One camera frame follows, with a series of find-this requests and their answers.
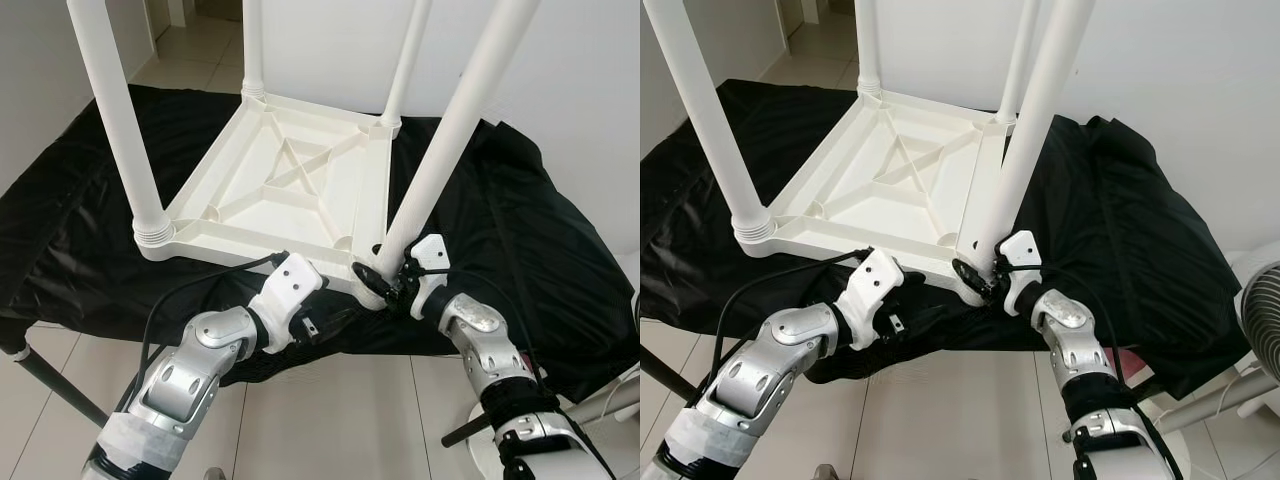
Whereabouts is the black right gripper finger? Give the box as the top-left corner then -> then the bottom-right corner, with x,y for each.
952,258 -> 991,296
352,262 -> 397,301

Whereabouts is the white plastic table top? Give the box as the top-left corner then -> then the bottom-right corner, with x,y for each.
735,88 -> 1027,307
135,92 -> 407,311

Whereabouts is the white plastic table leg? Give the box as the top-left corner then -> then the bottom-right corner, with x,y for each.
375,0 -> 542,261
240,0 -> 269,101
995,0 -> 1042,126
855,0 -> 887,99
645,0 -> 777,247
965,0 -> 1097,273
65,0 -> 177,253
380,0 -> 434,136

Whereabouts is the black cloth cover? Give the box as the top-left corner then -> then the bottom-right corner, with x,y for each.
0,83 -> 641,403
640,78 -> 1257,403

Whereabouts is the white metal pole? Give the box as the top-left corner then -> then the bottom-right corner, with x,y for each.
1160,375 -> 1280,437
580,378 -> 641,423

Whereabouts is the white fan head grille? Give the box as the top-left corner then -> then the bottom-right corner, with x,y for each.
1235,245 -> 1280,373

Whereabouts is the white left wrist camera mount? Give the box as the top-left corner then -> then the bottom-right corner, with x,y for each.
835,248 -> 907,351
245,252 -> 327,353

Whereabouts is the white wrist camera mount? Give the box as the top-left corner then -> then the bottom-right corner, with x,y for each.
1003,230 -> 1044,317
835,248 -> 907,351
245,252 -> 327,353
412,233 -> 453,321

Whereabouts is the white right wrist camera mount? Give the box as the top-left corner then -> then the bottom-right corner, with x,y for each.
412,233 -> 453,321
1003,230 -> 1044,317

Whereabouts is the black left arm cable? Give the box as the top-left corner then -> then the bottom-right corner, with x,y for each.
138,250 -> 291,389
710,248 -> 871,379

